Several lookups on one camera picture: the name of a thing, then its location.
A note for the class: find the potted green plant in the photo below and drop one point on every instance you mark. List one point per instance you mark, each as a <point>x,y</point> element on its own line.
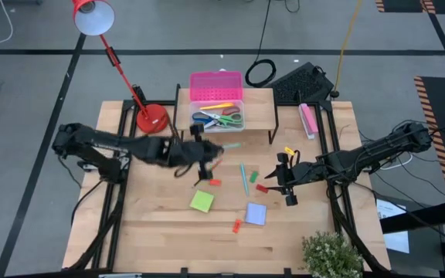
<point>330,255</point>

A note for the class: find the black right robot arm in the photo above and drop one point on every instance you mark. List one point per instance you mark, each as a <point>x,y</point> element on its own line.
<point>381,148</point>

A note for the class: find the red desk lamp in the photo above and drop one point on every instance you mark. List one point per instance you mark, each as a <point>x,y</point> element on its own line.
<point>151,117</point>

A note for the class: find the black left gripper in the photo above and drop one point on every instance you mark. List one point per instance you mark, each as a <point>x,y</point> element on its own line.
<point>185,152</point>

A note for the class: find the small green eraser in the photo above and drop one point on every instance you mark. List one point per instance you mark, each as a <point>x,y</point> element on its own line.
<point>253,177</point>

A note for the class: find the small red eraser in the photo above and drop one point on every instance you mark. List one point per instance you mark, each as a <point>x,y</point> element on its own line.
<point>262,188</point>

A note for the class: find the plain orange eraser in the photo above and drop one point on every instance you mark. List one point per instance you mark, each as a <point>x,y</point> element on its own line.
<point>215,182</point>

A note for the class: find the teal pencil striped ferrule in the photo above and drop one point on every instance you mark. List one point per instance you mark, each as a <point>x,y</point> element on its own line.
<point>232,146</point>

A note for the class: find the yellow tag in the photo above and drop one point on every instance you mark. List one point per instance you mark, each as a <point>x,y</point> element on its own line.
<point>289,151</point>

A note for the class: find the orange eraser with print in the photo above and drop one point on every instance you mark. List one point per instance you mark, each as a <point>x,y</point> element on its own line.
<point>237,226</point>

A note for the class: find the yellow highlighter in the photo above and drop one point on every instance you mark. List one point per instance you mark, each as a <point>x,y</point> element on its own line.
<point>216,106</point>

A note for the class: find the black metal table frame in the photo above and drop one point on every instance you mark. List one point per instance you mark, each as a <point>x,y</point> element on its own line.
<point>129,105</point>

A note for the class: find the teal pen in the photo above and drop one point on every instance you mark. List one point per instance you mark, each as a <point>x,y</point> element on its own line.
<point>244,179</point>

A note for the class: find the black perforated panel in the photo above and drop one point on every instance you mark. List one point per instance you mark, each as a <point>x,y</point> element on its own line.
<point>303,83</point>

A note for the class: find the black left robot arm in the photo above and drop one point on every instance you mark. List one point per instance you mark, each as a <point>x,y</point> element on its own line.
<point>91,137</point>

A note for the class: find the clear pencil box pink lid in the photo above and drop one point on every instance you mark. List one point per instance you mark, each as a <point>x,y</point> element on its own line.
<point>216,87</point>

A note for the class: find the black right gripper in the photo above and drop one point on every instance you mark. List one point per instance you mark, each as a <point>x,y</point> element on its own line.
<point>299,173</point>

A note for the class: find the wooden riser shelf black legs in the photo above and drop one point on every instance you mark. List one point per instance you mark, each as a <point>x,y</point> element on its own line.
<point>259,112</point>

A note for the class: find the lavender sticky note pad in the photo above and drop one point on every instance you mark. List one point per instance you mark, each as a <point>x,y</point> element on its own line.
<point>255,214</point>

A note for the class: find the pink and white stapler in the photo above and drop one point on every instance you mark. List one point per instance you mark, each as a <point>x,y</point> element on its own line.
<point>309,119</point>

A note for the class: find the green sticky note pad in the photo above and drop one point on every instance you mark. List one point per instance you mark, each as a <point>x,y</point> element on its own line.
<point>202,201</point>

